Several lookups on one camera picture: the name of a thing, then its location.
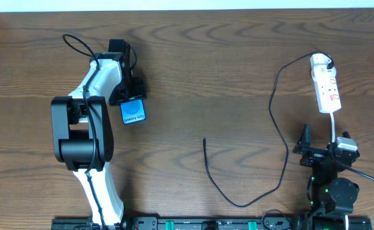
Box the blue Galaxy smartphone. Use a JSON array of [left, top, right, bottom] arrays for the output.
[[120, 100, 146, 125]]

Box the black charger cable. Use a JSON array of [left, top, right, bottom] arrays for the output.
[[203, 50, 335, 208]]

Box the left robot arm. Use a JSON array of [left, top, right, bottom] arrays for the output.
[[51, 39, 146, 229]]

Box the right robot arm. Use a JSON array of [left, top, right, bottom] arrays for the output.
[[293, 124, 360, 229]]

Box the white charger plug adapter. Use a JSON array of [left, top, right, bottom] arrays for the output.
[[310, 52, 334, 70]]

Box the white power strip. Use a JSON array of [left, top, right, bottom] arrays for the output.
[[311, 65, 341, 114]]

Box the white power strip cord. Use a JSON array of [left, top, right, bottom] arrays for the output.
[[329, 111, 336, 144]]

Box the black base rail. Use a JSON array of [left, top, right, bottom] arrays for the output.
[[51, 215, 373, 230]]

